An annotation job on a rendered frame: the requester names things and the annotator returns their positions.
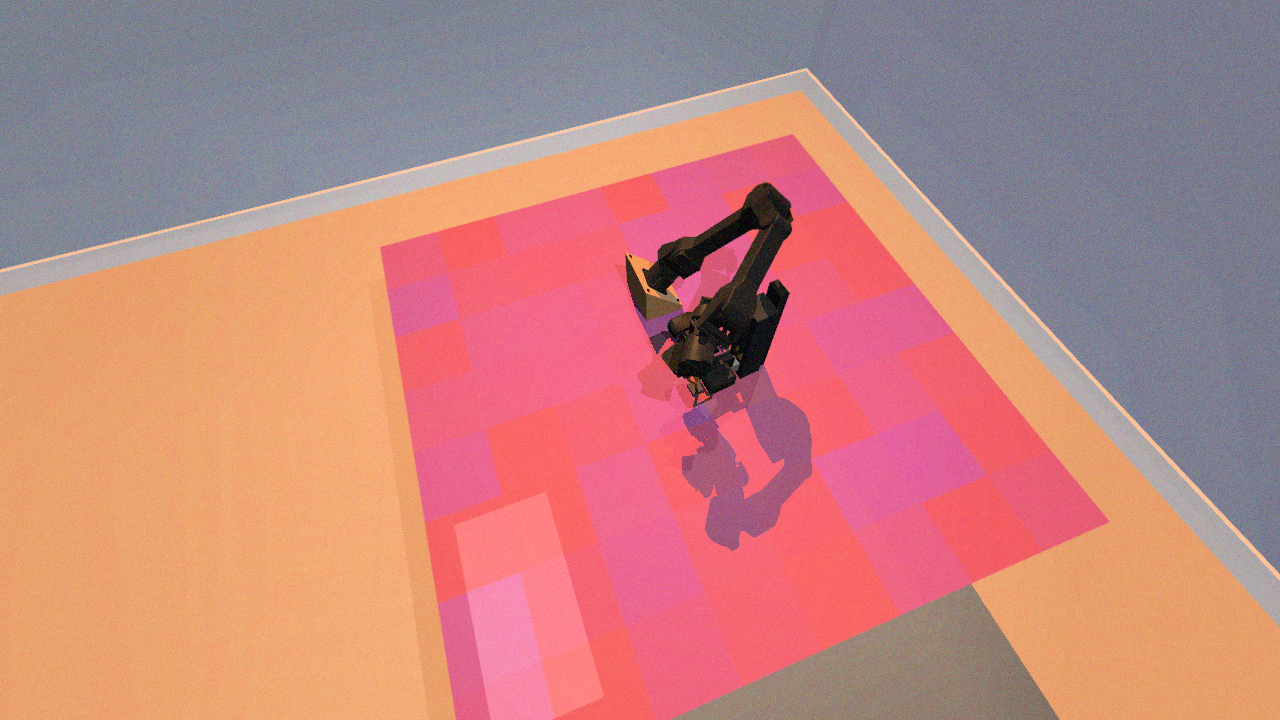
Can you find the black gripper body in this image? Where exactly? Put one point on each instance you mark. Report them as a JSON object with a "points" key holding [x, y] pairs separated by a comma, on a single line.
{"points": [[720, 375]]}

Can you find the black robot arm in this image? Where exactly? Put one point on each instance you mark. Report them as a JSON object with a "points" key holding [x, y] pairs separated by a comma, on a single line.
{"points": [[765, 209]]}

